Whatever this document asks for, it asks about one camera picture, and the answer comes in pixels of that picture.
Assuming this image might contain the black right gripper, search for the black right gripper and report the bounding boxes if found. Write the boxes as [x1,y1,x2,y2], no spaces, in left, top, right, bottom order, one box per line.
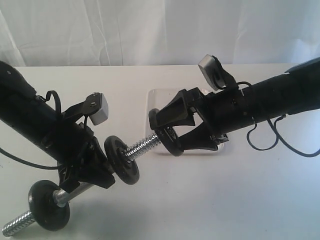
[149,87,255,156]

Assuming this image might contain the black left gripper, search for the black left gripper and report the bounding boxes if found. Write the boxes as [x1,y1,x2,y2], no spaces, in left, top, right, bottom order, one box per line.
[42,122,115,190]

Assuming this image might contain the black weight plate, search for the black weight plate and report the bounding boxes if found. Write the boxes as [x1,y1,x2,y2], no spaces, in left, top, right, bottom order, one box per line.
[28,180,71,232]
[104,135,140,185]
[148,108,184,157]

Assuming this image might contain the chrome dumbbell bar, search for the chrome dumbbell bar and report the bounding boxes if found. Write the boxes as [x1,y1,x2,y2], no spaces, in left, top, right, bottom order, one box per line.
[2,133,160,237]

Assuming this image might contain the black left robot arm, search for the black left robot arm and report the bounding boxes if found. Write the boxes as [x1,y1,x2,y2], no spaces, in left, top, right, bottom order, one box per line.
[0,62,115,192]

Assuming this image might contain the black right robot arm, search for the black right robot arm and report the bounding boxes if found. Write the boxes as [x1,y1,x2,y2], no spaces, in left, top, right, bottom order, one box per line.
[148,55,320,157]

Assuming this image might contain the white plastic tray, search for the white plastic tray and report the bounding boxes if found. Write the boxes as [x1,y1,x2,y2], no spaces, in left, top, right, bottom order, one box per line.
[144,88,226,156]

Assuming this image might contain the white backdrop curtain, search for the white backdrop curtain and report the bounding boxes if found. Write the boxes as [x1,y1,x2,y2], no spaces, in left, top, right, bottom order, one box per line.
[0,0,320,67]

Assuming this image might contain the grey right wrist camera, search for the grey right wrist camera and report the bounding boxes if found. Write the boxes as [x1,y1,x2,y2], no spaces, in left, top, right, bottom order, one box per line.
[198,54,237,91]

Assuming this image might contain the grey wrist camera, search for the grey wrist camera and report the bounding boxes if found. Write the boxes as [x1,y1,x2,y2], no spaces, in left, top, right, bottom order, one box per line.
[62,92,110,125]
[198,54,237,91]

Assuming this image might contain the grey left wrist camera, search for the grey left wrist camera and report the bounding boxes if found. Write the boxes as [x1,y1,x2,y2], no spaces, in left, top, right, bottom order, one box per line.
[62,92,110,125]

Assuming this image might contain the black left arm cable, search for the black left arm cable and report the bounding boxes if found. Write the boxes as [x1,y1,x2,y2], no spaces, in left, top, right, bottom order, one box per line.
[0,89,63,171]

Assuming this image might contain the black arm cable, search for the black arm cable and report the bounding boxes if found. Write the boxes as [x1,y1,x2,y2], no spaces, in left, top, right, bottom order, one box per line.
[0,89,63,171]
[246,113,320,159]

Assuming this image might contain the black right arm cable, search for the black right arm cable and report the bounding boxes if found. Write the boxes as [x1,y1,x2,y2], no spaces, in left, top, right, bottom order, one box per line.
[246,113,320,159]

